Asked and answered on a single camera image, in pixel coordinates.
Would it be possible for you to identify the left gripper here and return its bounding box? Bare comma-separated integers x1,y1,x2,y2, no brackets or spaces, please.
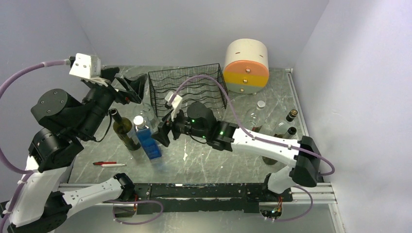
80,66,150,137

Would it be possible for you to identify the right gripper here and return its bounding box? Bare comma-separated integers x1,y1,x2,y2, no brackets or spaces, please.
150,104,208,147

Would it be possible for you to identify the blue square bottle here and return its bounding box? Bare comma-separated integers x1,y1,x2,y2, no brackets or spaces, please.
133,116,162,160

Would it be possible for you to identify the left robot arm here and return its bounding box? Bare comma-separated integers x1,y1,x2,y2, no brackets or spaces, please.
0,67,147,233

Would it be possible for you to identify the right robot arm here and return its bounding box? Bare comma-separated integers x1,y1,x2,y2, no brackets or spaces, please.
152,102,321,201

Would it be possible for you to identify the clear bottle white cap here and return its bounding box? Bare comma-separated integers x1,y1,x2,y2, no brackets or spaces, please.
139,103,159,132

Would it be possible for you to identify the dark green wine bottle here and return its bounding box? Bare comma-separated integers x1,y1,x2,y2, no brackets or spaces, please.
109,108,140,151

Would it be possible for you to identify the round clear bottle silver cap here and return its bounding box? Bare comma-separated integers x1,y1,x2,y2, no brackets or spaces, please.
242,100,266,133

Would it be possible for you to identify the green wine bottle label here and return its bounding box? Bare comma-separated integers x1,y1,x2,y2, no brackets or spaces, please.
262,127,297,165

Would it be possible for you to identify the clear bottle gold top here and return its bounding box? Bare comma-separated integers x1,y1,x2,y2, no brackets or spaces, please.
271,109,298,137

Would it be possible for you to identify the white pen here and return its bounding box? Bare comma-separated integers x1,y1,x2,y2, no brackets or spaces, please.
101,164,126,168

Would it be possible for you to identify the red pen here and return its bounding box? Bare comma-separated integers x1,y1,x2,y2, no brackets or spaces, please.
93,161,117,166

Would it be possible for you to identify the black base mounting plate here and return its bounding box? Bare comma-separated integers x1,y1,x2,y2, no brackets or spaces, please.
135,183,293,214

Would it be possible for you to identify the round cream drawer cabinet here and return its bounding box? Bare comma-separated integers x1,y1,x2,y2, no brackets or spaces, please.
223,38,270,94

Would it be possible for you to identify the black wire wine rack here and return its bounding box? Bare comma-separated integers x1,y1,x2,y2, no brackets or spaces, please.
148,63,227,120

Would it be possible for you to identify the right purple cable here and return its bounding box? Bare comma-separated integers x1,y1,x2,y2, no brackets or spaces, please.
171,75,335,177

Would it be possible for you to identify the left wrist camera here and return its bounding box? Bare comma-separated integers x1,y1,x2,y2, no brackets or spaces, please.
69,53,101,80

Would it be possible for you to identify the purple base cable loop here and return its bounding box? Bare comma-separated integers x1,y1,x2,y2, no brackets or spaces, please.
111,199,165,225

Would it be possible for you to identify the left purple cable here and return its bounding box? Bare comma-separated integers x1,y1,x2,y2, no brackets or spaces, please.
0,59,73,226

